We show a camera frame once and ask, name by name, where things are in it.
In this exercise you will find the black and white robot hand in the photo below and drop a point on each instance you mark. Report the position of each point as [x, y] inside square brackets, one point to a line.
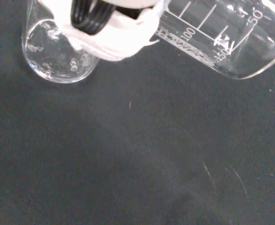
[121, 39]

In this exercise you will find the black cloth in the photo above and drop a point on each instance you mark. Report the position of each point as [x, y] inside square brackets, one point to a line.
[128, 164]

